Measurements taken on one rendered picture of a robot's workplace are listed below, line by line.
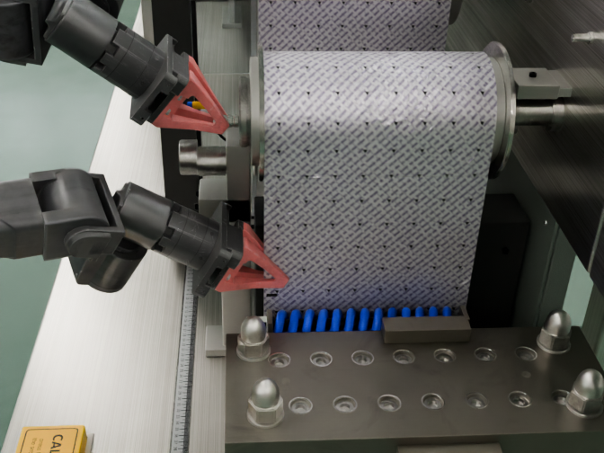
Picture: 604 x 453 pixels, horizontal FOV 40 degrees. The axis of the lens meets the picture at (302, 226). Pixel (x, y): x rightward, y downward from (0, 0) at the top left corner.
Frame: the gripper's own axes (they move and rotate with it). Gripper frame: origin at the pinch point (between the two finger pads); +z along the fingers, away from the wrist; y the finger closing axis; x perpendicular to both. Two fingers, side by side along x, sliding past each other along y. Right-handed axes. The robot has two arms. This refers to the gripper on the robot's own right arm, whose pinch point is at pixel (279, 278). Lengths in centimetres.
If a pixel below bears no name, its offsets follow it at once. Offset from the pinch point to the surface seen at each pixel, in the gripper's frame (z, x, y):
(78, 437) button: -12.1, -24.2, 8.5
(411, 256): 11.2, 9.7, 0.3
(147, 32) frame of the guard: -17, -19, -102
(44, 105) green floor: -28, -142, -288
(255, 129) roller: -11.3, 14.4, -0.5
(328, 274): 4.4, 3.2, 0.3
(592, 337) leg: 51, 4, -15
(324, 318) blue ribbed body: 6.0, -0.5, 3.0
